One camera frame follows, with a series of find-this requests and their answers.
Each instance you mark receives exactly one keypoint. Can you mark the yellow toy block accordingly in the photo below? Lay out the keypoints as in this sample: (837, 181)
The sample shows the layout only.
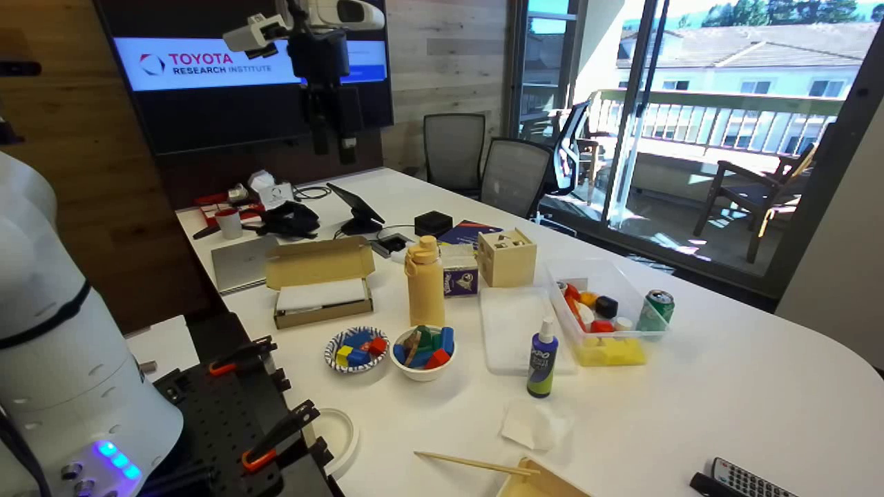
(342, 351)

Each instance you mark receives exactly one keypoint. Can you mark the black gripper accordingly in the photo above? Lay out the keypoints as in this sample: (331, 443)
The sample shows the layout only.
(319, 55)

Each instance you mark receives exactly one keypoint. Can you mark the small black box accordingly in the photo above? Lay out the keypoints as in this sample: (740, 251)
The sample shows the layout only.
(431, 225)

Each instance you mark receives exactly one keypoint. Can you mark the black toy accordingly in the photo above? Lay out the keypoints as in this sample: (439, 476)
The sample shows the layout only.
(605, 304)

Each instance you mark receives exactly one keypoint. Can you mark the red toy block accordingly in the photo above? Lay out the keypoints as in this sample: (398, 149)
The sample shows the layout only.
(438, 360)
(375, 347)

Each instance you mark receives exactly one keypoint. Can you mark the yellow bottle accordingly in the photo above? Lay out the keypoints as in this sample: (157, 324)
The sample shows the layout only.
(425, 284)

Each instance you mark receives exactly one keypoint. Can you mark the green can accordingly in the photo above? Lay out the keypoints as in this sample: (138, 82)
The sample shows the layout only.
(654, 309)

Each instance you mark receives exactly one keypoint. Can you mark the wooden box with holes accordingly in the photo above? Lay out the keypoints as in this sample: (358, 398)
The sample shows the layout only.
(505, 260)

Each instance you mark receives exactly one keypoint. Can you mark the white cup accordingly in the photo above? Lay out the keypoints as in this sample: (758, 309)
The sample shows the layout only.
(229, 225)

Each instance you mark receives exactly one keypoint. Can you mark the white crumpled paper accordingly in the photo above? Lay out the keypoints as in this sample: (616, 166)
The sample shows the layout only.
(268, 189)

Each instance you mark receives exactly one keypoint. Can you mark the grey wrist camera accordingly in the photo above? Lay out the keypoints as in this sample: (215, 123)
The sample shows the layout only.
(253, 33)

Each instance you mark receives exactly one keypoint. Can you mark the balcony railing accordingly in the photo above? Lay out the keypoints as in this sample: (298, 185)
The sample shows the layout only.
(718, 98)

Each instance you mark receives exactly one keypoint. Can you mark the black mounting plate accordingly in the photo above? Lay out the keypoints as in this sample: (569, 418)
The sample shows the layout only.
(222, 414)

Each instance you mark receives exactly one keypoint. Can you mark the open brown cardboard box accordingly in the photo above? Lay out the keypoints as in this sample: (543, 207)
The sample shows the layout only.
(319, 264)

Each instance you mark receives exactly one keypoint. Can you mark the blue bottle white cap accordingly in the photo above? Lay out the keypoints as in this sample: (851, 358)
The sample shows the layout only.
(543, 362)

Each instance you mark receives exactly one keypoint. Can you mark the wooden chopstick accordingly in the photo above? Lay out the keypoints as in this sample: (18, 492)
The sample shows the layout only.
(474, 461)

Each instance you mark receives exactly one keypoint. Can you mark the blue toy block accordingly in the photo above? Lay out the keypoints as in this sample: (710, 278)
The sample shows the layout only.
(360, 360)
(447, 341)

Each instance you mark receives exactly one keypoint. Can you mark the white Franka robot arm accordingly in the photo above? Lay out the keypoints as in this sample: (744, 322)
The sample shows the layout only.
(56, 367)

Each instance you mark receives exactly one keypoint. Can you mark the yellow sponge block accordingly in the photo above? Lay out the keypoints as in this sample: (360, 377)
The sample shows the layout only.
(609, 351)

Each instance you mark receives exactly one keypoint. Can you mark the small clear plastic container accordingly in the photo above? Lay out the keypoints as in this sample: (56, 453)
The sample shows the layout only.
(537, 429)

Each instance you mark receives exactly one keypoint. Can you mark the white plastic bottle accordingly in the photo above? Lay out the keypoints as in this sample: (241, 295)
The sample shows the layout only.
(511, 333)

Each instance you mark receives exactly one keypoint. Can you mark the green toy block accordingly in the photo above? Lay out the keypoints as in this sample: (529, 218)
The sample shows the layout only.
(428, 337)

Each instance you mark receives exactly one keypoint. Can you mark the black office chair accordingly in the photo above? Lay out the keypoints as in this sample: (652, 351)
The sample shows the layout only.
(569, 146)

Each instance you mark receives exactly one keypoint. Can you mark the red tool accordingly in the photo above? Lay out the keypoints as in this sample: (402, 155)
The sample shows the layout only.
(212, 207)

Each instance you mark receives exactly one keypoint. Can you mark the blue book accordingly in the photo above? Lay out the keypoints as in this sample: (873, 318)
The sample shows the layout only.
(471, 233)

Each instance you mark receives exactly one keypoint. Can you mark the wooden patio chair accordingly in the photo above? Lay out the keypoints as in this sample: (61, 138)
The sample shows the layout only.
(736, 189)

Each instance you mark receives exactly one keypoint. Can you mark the small wooden tray box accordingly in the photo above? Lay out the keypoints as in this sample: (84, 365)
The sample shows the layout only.
(548, 482)

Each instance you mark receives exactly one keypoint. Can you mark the black tablet stand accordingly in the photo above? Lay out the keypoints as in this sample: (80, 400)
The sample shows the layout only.
(358, 210)

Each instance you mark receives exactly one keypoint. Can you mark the wall television screen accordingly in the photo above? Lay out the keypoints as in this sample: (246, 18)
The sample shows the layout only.
(182, 119)

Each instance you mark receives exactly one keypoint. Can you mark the red toy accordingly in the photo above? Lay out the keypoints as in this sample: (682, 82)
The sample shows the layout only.
(573, 295)

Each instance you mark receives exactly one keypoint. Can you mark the black cloth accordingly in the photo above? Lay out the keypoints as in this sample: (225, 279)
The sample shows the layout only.
(291, 221)

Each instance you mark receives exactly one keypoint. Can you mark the white bowl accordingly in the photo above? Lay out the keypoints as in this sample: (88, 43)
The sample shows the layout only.
(420, 371)

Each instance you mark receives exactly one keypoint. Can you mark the plate with blue markings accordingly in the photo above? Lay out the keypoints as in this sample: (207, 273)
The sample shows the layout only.
(331, 360)

